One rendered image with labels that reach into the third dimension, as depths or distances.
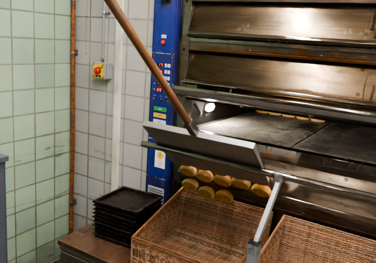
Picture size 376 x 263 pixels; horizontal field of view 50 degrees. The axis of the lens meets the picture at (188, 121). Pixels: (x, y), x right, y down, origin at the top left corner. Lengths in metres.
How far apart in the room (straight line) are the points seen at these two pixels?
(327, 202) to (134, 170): 1.19
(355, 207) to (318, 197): 0.17
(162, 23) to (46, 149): 1.14
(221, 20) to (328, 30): 0.55
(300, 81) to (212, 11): 0.60
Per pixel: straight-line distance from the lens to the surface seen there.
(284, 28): 2.05
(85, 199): 2.99
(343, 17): 2.01
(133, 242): 2.08
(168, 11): 2.33
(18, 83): 2.61
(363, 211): 2.07
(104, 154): 2.75
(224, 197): 2.16
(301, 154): 2.08
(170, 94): 1.51
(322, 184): 1.69
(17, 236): 2.87
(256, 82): 2.09
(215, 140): 1.70
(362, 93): 1.97
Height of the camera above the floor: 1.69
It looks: 12 degrees down
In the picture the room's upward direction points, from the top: 4 degrees clockwise
